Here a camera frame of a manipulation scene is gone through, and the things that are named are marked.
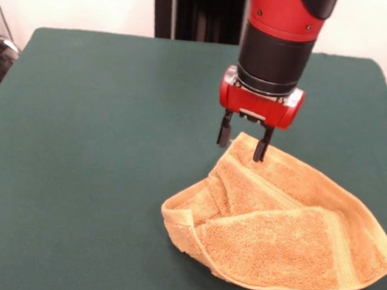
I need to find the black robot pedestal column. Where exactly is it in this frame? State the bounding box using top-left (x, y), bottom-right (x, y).
top-left (144, 0), bottom-right (249, 47)

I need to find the orange terry towel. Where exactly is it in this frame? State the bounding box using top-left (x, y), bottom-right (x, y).
top-left (154, 124), bottom-right (387, 290)

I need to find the dark green table cloth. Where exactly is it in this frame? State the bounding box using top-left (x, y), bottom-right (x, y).
top-left (0, 22), bottom-right (387, 290)

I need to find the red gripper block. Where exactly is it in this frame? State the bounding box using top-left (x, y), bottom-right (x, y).
top-left (212, 65), bottom-right (308, 166)

